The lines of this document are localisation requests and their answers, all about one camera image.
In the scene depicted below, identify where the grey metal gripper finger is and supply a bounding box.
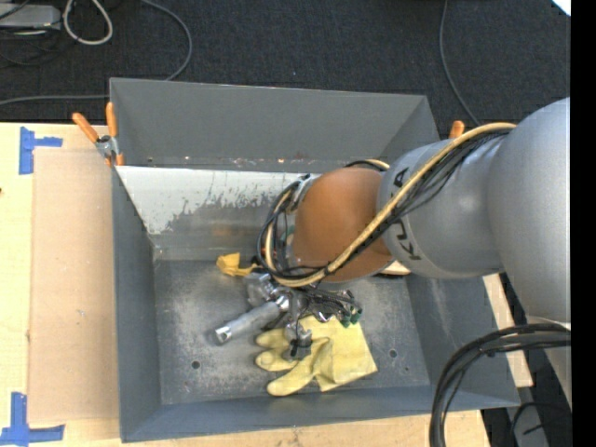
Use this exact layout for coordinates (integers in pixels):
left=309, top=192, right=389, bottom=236
left=280, top=321, right=314, bottom=362
left=212, top=296, right=291, bottom=346

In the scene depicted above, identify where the yellow crumpled cloth scrap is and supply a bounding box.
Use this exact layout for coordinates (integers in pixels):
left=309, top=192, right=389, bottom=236
left=215, top=251, right=263, bottom=278

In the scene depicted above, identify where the yellow rubber glove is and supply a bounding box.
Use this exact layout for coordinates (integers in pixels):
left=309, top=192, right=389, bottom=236
left=253, top=313, right=379, bottom=398

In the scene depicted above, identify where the grey metal bin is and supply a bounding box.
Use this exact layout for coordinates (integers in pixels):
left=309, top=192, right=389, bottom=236
left=107, top=76, right=522, bottom=444

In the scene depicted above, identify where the brown cardboard board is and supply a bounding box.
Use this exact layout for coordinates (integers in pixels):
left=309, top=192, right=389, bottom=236
left=26, top=148, right=120, bottom=427

